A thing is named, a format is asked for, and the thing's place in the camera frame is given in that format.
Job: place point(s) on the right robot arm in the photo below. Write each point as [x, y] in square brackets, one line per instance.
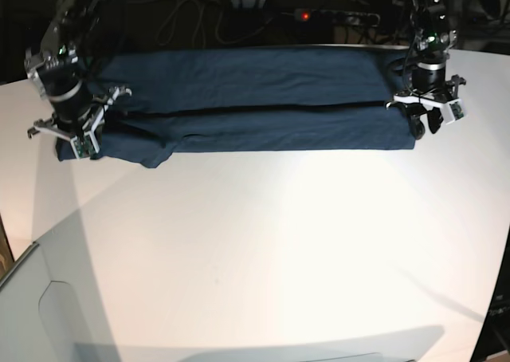
[62, 75]

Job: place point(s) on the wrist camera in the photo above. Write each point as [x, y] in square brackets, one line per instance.
[452, 111]
[85, 147]

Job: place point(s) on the dark blue T-shirt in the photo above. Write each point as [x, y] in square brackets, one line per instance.
[258, 99]

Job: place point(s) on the grey panel at table corner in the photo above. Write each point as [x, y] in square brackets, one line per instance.
[50, 313]

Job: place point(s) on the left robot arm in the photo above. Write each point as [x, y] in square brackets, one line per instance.
[430, 43]

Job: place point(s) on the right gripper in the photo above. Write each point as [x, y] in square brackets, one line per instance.
[74, 113]

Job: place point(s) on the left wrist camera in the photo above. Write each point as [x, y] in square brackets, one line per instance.
[452, 111]

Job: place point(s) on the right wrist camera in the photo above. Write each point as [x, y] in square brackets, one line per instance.
[85, 147]

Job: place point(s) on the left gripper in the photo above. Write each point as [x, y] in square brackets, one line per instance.
[424, 92]

